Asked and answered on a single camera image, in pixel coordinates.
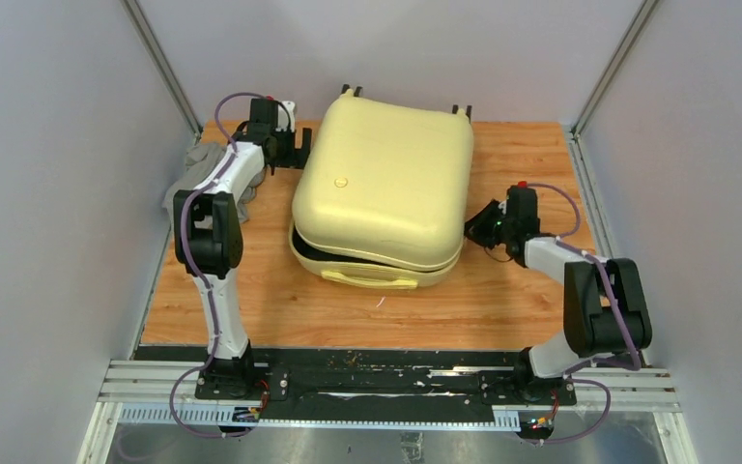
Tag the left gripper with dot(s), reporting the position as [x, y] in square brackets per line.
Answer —
[297, 157]

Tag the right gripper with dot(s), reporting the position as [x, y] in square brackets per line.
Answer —
[473, 228]

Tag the cream suitcase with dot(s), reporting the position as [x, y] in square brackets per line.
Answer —
[381, 202]

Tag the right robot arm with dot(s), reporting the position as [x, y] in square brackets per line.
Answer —
[605, 318]

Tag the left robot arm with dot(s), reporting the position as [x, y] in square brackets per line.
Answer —
[207, 207]

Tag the grey crumpled cloth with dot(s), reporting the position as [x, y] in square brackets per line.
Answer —
[200, 162]

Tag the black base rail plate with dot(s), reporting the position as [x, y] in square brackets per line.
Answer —
[364, 385]

